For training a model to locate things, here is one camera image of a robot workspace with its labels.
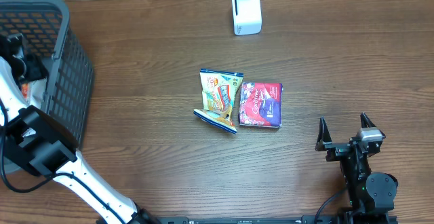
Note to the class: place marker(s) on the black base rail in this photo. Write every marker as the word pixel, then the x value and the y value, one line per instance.
pixel 305 219

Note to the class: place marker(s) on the white barcode scanner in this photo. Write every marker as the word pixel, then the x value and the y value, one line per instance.
pixel 247 17

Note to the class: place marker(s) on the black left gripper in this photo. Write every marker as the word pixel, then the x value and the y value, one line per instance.
pixel 35 68

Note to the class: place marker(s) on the grey plastic basket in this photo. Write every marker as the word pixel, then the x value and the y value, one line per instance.
pixel 69 84

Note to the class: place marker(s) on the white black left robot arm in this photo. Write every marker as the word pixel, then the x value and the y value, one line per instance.
pixel 41 146

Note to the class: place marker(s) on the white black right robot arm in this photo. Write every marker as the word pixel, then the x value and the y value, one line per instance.
pixel 371 194

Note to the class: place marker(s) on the orange small carton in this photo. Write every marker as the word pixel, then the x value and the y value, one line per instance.
pixel 25 89

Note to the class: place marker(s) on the red Carefree liner pack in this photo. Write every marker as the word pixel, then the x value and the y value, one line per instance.
pixel 260 104

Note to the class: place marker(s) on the yellow wet wipes packet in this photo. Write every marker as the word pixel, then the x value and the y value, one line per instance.
pixel 219 89

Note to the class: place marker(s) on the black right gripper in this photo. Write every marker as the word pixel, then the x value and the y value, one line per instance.
pixel 336 150

